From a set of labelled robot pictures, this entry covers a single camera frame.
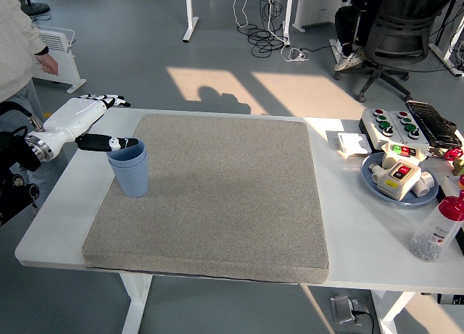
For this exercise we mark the black fan stand base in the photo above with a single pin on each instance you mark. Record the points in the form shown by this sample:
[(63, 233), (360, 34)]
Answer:
[(38, 8)]

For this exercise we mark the white desk leg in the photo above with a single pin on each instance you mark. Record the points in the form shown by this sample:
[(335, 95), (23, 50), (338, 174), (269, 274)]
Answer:
[(442, 53), (286, 15), (190, 22)]

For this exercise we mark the olive metal fitting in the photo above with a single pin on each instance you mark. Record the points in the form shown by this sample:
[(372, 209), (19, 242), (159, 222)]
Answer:
[(458, 167)]

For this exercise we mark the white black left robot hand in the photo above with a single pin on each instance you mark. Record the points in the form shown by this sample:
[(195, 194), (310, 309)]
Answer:
[(72, 116)]

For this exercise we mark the grey foot pedal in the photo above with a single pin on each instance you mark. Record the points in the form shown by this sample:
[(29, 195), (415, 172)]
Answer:
[(342, 308)]

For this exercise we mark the white push-button control box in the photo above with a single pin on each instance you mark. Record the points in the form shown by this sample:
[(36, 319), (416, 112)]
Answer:
[(377, 129), (413, 133)]

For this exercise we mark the person's hand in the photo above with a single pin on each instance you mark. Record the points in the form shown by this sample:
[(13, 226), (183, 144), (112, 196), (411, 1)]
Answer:
[(50, 64)]

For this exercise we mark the grey mesh office chair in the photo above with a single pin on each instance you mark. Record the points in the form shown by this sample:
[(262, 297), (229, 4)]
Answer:
[(398, 29)]

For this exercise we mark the white panel heater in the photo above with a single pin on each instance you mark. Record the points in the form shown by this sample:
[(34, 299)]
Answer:
[(67, 62), (319, 4)]

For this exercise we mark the blue ribbed cup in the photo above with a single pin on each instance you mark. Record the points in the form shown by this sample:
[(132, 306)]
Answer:
[(127, 155), (132, 182)]

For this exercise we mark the grey-brown foam mat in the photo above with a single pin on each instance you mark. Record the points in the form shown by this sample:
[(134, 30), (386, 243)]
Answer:
[(235, 203)]

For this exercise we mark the white box green red labels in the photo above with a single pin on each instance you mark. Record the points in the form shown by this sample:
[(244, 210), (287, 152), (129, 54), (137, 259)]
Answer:
[(406, 151)]

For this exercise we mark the clear bottle red cap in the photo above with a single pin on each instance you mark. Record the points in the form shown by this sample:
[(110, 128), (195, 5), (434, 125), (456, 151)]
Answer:
[(438, 232)]

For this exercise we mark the blue plate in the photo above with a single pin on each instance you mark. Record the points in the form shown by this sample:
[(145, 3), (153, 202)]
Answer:
[(368, 182)]

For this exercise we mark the red valve handwheel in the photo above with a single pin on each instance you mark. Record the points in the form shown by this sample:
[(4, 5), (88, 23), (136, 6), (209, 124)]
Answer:
[(452, 154)]

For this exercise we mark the seated person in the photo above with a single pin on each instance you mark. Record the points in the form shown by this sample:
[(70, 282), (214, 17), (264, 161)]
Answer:
[(344, 22)]

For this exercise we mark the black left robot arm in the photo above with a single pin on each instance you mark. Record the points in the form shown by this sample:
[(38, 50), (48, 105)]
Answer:
[(14, 189)]

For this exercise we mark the white pipe fitting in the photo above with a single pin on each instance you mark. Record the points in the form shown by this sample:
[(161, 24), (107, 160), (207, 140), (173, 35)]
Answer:
[(424, 183), (375, 172)]

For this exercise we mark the white table leg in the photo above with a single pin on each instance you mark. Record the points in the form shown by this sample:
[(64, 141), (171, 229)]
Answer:
[(397, 314), (136, 305)]

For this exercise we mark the white switch box red button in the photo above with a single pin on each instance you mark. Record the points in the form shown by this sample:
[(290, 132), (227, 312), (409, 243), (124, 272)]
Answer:
[(397, 180)]

